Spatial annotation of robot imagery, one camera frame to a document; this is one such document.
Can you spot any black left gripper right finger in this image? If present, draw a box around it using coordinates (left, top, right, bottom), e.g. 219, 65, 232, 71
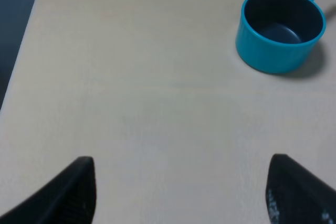
265, 154, 335, 223

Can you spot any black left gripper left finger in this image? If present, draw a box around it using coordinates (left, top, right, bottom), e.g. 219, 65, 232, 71
1, 156, 97, 223

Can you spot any teal measuring cup with handle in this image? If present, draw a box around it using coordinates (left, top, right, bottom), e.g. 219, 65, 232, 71
235, 0, 326, 74

